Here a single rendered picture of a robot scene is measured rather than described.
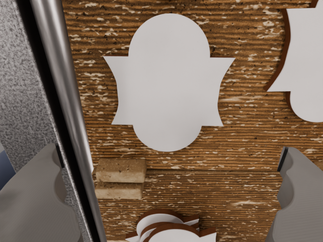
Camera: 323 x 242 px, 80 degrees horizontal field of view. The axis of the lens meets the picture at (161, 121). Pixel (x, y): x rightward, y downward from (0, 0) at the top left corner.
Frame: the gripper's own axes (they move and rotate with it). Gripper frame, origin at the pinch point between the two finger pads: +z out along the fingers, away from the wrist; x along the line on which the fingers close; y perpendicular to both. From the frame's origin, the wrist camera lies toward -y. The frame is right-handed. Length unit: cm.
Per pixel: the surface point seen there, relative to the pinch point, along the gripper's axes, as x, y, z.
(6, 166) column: -42, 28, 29
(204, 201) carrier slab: 5.7, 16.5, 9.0
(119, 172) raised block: -5.4, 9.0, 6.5
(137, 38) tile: -2.9, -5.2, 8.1
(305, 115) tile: 14.7, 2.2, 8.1
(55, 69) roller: -12.4, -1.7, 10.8
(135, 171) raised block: -3.5, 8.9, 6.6
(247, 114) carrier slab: 9.0, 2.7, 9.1
